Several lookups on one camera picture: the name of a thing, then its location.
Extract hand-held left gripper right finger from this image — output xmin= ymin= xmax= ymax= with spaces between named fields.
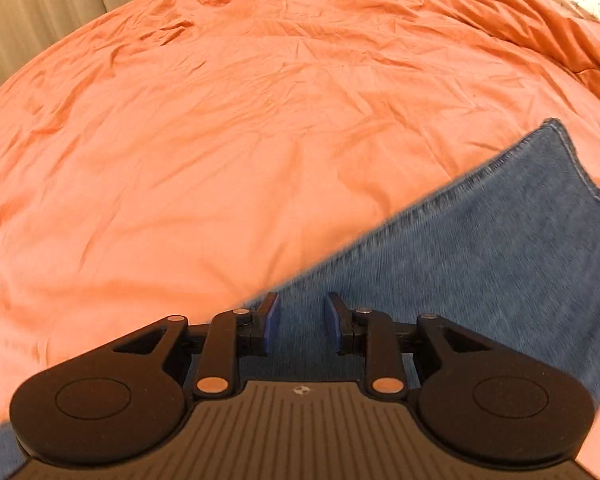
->
xmin=324 ymin=291 xmax=501 ymax=403

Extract blue denim pants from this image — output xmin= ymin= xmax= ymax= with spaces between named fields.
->
xmin=0 ymin=118 xmax=600 ymax=480

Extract orange bed duvet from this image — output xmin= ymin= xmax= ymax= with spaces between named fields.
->
xmin=0 ymin=0 xmax=600 ymax=466

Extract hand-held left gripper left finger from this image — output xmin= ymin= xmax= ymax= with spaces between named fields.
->
xmin=100 ymin=292 xmax=282 ymax=403

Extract beige pleated curtain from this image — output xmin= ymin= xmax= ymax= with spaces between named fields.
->
xmin=0 ymin=0 xmax=201 ymax=106

